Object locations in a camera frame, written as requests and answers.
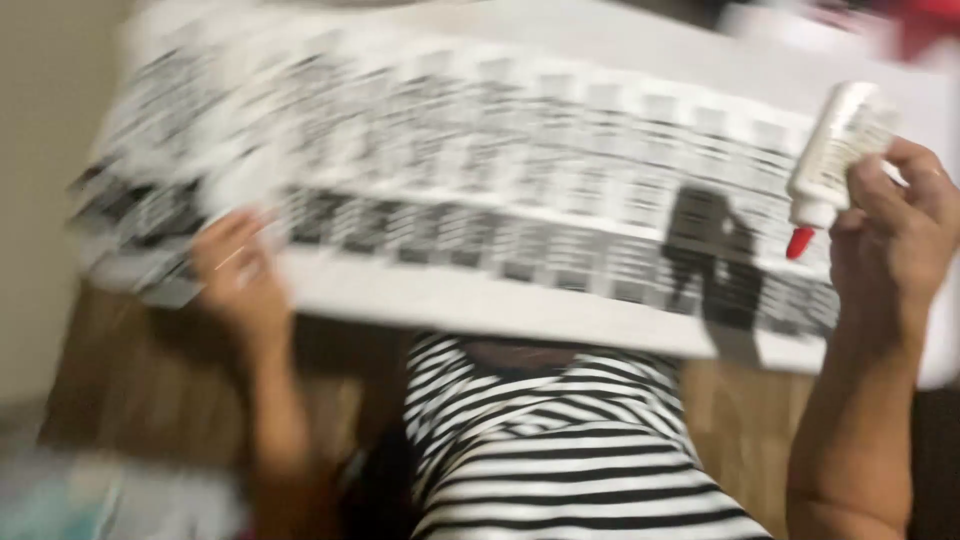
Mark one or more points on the person's left hand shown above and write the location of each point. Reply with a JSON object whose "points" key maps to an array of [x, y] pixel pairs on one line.
{"points": [[236, 277]]}

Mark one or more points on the person's right hand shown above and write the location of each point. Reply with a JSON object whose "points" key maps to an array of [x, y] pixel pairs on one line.
{"points": [[889, 255]]}

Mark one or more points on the person's right fingers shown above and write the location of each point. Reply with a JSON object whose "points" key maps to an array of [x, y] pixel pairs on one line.
{"points": [[892, 195]]}

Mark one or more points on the person's left fingers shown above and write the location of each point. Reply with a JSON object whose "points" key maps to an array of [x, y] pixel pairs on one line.
{"points": [[225, 240]]}

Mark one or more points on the white glue bottle red tip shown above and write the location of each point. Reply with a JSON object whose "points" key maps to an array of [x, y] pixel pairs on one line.
{"points": [[834, 161]]}

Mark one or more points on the black and white printed sheet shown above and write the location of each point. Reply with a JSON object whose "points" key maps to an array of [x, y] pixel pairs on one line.
{"points": [[450, 180]]}

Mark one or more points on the red object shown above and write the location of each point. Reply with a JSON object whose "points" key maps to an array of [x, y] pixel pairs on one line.
{"points": [[911, 26]]}

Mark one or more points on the white board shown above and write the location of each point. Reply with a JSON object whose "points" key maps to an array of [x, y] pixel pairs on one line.
{"points": [[675, 225]]}

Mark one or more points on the black white striped shirt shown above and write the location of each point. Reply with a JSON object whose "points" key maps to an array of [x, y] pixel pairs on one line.
{"points": [[562, 450]]}

